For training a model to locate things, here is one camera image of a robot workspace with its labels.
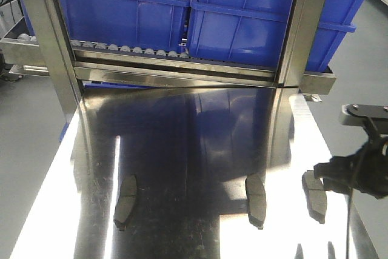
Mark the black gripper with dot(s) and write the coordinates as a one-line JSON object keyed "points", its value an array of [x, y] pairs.
{"points": [[366, 169]]}

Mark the blue plastic bin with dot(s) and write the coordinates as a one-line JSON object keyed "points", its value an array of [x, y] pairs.
{"points": [[149, 24], [253, 31]]}

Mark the stainless steel rack frame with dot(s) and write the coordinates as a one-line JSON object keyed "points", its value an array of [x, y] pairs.
{"points": [[68, 67]]}

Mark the dark grey brake pad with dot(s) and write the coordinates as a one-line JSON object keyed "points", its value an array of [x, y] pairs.
{"points": [[256, 200], [316, 197], [126, 202]]}

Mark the blue plastic bin left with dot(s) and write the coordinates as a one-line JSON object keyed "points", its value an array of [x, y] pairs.
{"points": [[149, 24]]}

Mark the blue plastic bin right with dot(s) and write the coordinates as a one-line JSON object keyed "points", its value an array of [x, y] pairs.
{"points": [[253, 31]]}

